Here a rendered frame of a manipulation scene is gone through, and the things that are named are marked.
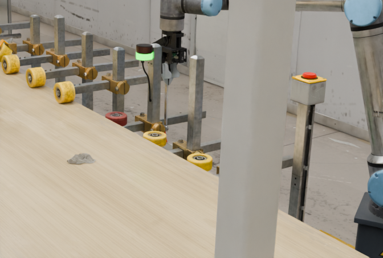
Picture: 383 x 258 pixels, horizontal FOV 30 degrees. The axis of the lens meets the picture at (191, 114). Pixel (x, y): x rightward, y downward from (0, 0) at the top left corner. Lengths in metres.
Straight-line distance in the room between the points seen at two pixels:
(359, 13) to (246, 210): 1.66
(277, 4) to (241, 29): 0.04
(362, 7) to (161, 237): 1.03
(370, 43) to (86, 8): 6.08
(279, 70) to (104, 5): 7.18
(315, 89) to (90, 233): 0.73
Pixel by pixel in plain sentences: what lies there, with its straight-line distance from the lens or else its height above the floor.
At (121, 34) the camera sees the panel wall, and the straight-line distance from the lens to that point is 7.64.
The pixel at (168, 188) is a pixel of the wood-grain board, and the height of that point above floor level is 0.90.
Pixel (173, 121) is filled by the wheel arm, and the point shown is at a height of 0.84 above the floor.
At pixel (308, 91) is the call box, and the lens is 1.99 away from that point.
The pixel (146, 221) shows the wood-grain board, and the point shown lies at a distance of 1.84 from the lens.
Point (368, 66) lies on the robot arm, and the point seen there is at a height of 1.18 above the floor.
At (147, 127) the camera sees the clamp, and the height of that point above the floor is 0.85.
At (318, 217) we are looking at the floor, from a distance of 4.05.
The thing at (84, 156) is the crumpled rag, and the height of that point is 0.92.
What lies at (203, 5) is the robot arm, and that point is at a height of 1.32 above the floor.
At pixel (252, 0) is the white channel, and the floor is 1.62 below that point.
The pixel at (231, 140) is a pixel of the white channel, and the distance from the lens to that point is 0.73.
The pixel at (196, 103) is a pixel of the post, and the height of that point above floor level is 1.01.
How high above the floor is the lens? 1.72
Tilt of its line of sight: 18 degrees down
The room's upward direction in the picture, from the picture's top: 2 degrees clockwise
